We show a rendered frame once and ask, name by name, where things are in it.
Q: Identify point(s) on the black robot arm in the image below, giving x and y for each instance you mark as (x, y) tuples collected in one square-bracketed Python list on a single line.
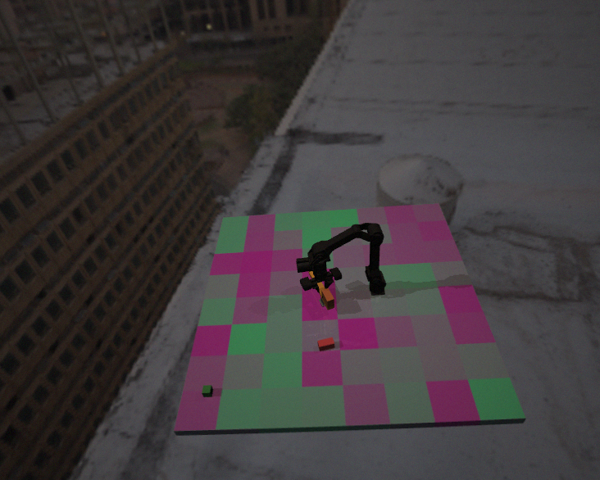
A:
[(320, 254)]

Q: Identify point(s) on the orange long bar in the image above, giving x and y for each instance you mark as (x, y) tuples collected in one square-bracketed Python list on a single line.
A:
[(325, 294)]

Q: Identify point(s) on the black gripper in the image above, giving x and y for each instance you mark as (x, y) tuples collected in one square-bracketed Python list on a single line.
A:
[(326, 276)]

